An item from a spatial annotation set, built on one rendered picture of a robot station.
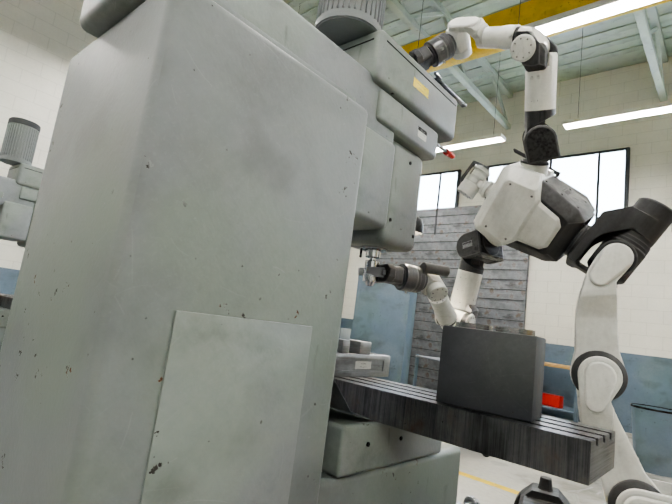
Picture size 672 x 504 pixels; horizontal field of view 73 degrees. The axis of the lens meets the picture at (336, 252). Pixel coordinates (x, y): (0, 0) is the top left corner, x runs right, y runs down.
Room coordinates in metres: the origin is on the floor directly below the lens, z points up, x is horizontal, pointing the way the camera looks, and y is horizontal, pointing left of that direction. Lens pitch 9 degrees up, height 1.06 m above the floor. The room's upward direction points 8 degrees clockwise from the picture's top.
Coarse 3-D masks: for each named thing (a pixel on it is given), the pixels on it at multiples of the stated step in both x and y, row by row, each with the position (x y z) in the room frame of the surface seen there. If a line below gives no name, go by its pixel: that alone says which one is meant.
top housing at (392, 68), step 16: (384, 32) 1.17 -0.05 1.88; (352, 48) 1.22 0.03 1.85; (368, 48) 1.18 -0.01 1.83; (384, 48) 1.17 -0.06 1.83; (400, 48) 1.22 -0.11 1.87; (368, 64) 1.18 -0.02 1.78; (384, 64) 1.18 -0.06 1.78; (400, 64) 1.23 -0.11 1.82; (416, 64) 1.29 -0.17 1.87; (384, 80) 1.19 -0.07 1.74; (400, 80) 1.24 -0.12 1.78; (416, 80) 1.29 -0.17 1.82; (432, 80) 1.36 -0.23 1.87; (400, 96) 1.25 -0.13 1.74; (416, 96) 1.30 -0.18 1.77; (432, 96) 1.37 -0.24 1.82; (448, 96) 1.44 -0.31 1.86; (416, 112) 1.33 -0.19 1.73; (432, 112) 1.38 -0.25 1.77; (448, 112) 1.45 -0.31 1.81; (432, 128) 1.42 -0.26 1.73; (448, 128) 1.46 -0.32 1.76
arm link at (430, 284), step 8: (424, 264) 1.45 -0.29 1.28; (432, 264) 1.46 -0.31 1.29; (424, 272) 1.45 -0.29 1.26; (432, 272) 1.46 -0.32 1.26; (440, 272) 1.47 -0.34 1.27; (448, 272) 1.48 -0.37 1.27; (424, 280) 1.45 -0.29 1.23; (432, 280) 1.46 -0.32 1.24; (440, 280) 1.48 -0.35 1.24; (416, 288) 1.46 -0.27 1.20; (424, 288) 1.48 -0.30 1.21; (432, 288) 1.46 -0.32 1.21; (440, 288) 1.46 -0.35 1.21; (432, 296) 1.47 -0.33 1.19; (440, 296) 1.48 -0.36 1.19
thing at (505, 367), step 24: (456, 336) 1.13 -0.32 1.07; (480, 336) 1.10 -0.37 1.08; (504, 336) 1.07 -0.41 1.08; (528, 336) 1.04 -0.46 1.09; (456, 360) 1.13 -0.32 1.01; (480, 360) 1.09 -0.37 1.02; (504, 360) 1.06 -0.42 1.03; (528, 360) 1.04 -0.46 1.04; (456, 384) 1.12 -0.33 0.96; (480, 384) 1.09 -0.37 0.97; (504, 384) 1.06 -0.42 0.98; (528, 384) 1.03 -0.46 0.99; (480, 408) 1.09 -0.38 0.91; (504, 408) 1.06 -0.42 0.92; (528, 408) 1.03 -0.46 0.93
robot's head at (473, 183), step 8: (480, 168) 1.52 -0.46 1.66; (472, 176) 1.54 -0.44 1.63; (480, 176) 1.53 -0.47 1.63; (488, 176) 1.54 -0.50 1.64; (464, 184) 1.55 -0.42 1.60; (472, 184) 1.53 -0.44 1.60; (480, 184) 1.53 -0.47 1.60; (464, 192) 1.54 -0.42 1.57; (472, 192) 1.54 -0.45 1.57; (480, 192) 1.54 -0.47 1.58
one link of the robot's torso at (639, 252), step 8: (608, 240) 1.36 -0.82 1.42; (616, 240) 1.33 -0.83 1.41; (624, 240) 1.32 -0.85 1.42; (632, 240) 1.32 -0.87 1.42; (600, 248) 1.35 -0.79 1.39; (632, 248) 1.31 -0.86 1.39; (640, 248) 1.32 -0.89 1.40; (592, 256) 1.38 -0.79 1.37; (640, 256) 1.32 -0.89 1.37; (632, 264) 1.31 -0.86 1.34; (632, 272) 1.34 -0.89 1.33; (624, 280) 1.35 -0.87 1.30
